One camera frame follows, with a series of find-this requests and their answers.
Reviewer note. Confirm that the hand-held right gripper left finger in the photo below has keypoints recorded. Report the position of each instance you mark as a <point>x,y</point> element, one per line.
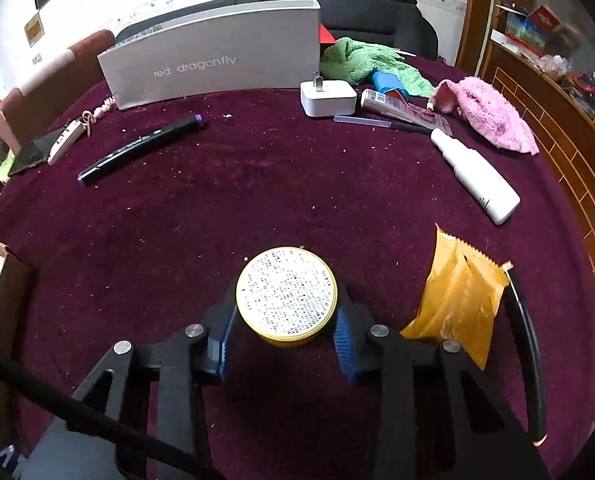
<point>221,345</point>

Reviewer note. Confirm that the clutter on cabinet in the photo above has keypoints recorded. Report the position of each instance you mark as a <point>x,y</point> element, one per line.
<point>552,40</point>

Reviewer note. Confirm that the black curved headband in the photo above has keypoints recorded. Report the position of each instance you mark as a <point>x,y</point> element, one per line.
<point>530,355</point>

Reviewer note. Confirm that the white charger plug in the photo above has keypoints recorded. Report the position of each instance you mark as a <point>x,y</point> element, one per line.
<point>325,97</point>

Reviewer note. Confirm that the black marker purple cap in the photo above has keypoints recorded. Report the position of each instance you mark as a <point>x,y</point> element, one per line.
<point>137,150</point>

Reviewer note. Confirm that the white spray bottle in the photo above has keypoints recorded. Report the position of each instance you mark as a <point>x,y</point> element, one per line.
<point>482,180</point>

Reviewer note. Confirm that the yellow wall plaque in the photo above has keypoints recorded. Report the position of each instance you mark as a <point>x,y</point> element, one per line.
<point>34,29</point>

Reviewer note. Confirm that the silver ointment tube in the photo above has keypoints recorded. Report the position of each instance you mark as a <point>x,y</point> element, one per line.
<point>402,110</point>

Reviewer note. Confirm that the red bag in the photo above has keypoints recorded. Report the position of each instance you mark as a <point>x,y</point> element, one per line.
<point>325,33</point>

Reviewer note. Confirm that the maroon padded chair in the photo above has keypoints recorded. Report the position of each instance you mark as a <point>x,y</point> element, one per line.
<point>42,90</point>

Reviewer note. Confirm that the yellow snack packet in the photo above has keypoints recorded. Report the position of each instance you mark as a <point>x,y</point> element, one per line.
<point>452,300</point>

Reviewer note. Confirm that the yellow round tin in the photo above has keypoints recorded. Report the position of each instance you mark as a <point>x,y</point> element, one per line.
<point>286,292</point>

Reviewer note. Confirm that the silver shoe box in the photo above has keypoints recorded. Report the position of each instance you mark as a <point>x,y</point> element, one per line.
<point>212,55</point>

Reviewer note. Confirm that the cardboard box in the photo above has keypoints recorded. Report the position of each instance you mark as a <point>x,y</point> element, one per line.
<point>2,320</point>

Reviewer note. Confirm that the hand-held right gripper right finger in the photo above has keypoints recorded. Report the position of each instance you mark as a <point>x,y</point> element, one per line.
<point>343,345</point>

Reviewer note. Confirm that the wooden door frame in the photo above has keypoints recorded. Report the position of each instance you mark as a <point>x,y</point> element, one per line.
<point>480,15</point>

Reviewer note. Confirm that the green towel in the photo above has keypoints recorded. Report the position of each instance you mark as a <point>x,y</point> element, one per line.
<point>362,62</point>

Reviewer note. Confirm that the black leather sofa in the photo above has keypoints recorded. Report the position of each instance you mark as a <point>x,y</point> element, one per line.
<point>367,17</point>

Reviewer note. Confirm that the pink towel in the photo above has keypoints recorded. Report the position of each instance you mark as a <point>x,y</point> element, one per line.
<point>487,110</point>

